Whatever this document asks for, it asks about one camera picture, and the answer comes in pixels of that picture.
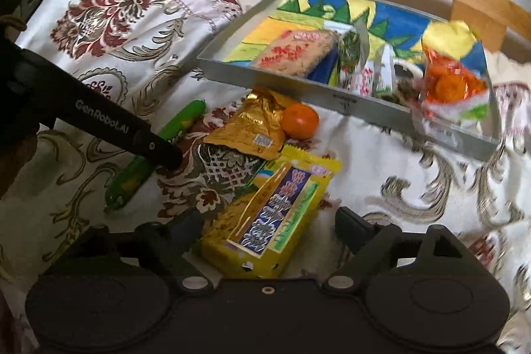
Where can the white red-print snack packet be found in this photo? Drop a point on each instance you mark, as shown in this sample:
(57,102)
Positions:
(365,82)

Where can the grey metal tray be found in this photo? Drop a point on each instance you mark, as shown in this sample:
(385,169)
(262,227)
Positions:
(332,101)

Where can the floral pillow with pink trim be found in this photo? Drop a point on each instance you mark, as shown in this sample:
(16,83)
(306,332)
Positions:
(124,18)
(514,109)

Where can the green corn sausage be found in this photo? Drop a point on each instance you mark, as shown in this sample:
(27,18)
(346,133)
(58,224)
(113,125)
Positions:
(124,184)

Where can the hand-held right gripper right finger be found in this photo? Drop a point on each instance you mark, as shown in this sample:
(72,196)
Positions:
(350,227)

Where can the yellow snack packet blue label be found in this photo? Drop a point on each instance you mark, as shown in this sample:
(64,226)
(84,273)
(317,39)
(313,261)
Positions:
(269,221)

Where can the floral satin blanket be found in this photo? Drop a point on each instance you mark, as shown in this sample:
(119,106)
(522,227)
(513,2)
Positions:
(415,188)

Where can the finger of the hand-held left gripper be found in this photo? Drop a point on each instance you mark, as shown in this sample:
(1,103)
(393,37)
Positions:
(108,117)

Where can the orange snack packet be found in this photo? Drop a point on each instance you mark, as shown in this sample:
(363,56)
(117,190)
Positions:
(450,86)

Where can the mandarin orange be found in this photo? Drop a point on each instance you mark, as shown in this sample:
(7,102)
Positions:
(299,121)

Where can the gold foil snack packet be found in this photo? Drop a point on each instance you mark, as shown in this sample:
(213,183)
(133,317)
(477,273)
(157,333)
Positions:
(244,126)

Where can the colourful dragon drawing sheet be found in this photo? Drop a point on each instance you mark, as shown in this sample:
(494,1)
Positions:
(269,30)

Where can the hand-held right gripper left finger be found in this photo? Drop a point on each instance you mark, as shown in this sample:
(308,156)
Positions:
(186,227)

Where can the beige biscuit packet red print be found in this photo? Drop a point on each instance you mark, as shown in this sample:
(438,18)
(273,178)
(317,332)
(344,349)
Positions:
(290,53)

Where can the green seaweed packet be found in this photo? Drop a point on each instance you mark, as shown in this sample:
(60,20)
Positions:
(350,51)

